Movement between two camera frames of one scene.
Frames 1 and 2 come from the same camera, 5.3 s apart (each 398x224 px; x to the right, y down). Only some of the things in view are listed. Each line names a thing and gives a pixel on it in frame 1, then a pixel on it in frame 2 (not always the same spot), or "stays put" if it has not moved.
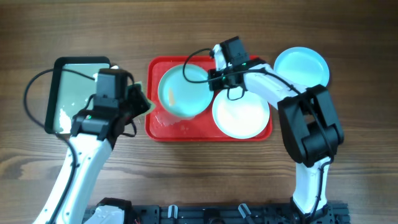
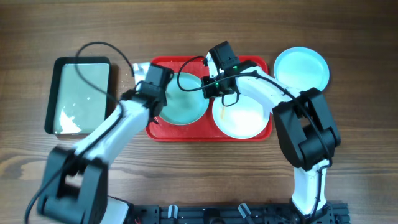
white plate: (239, 114) stays put
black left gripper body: (136, 101) to (163, 105)
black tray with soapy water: (73, 85) stays put
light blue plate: (302, 66) stays put
